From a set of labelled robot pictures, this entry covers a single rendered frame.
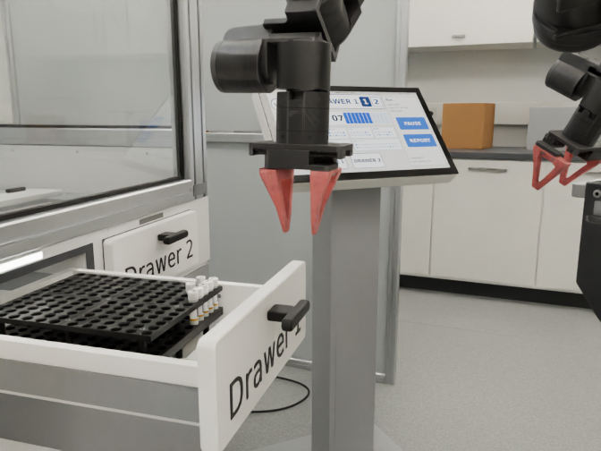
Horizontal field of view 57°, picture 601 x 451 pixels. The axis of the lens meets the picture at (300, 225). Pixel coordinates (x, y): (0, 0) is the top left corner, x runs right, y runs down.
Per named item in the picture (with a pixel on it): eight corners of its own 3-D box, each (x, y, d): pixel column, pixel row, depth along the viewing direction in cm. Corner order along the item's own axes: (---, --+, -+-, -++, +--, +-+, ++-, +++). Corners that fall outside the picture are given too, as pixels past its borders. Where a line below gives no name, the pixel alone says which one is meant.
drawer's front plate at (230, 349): (305, 336, 77) (306, 259, 75) (217, 458, 50) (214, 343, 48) (293, 335, 78) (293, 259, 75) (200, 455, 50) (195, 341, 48)
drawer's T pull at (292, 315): (310, 310, 64) (310, 298, 64) (291, 334, 57) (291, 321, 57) (281, 307, 65) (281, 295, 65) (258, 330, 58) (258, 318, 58)
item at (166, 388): (290, 328, 76) (289, 286, 75) (207, 429, 52) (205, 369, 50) (46, 302, 87) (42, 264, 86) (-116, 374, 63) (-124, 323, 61)
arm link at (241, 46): (325, -37, 57) (345, 23, 64) (227, -29, 61) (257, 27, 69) (299, 58, 53) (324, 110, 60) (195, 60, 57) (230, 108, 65)
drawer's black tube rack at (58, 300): (224, 331, 74) (222, 285, 73) (154, 394, 58) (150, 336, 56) (82, 315, 80) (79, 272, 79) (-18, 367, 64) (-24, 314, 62)
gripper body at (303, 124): (267, 156, 65) (267, 90, 63) (353, 159, 62) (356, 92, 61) (247, 160, 59) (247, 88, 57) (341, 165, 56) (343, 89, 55)
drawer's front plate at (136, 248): (198, 262, 116) (197, 210, 113) (116, 308, 88) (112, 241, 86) (191, 261, 116) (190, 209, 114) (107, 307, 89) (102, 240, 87)
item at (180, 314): (222, 290, 73) (222, 285, 73) (150, 342, 56) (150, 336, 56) (209, 288, 73) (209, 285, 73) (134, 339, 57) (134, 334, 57)
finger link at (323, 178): (282, 225, 66) (283, 145, 64) (340, 229, 64) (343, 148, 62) (262, 236, 60) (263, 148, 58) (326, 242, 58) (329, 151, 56)
